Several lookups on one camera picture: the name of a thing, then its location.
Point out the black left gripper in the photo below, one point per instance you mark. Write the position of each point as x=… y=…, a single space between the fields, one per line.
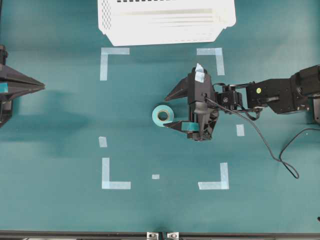
x=8 y=92

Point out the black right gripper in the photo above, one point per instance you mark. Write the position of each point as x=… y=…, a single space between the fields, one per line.
x=202 y=114

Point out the teal tape roll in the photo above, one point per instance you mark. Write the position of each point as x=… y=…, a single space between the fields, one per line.
x=162 y=114

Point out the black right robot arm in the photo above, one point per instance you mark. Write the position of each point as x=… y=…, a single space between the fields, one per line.
x=283 y=96

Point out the right small tape strip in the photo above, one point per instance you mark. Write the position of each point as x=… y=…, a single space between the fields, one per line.
x=240 y=130

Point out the small tape strip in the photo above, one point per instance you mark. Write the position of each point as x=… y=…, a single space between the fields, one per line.
x=102 y=142
x=240 y=130

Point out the top right tape corner mark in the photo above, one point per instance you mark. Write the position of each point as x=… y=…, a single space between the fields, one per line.
x=218 y=53

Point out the tape corner mark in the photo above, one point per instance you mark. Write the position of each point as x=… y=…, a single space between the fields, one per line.
x=223 y=184
x=218 y=53
x=106 y=182
x=104 y=56

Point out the bottom small tape piece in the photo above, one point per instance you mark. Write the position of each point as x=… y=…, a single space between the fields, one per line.
x=155 y=177

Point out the left small tape strip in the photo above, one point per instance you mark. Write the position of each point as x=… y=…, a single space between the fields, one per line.
x=102 y=142

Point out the bottom right tape corner mark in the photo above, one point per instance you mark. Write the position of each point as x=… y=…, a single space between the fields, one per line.
x=223 y=184

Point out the top left tape corner mark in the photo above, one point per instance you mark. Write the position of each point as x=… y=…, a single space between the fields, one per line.
x=104 y=56

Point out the white plastic lattice basket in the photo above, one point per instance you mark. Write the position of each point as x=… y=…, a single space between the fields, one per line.
x=159 y=22

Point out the bottom left tape corner mark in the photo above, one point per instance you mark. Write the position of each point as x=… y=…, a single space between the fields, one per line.
x=106 y=182

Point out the right metal bracket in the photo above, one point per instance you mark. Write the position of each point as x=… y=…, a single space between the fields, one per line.
x=172 y=235

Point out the metal bracket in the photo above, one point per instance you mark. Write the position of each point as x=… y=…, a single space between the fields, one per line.
x=152 y=235
x=172 y=235

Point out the left metal bracket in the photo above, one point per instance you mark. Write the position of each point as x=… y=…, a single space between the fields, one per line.
x=152 y=235

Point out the black table edge rail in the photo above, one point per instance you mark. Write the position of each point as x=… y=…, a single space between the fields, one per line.
x=28 y=235

